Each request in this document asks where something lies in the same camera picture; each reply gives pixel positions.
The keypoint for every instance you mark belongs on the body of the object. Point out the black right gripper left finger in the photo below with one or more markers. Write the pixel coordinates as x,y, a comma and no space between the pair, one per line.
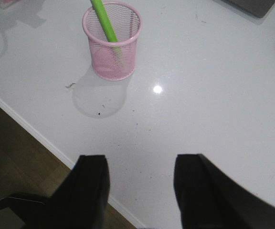
78,203

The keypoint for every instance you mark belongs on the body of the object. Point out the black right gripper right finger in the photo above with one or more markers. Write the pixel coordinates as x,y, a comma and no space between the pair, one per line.
209,199

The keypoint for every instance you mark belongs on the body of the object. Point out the green marker pen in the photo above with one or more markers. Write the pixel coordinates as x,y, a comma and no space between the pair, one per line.
104,20

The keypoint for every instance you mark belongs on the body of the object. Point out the pink mesh pen holder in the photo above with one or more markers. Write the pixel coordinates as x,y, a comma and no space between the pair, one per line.
113,61

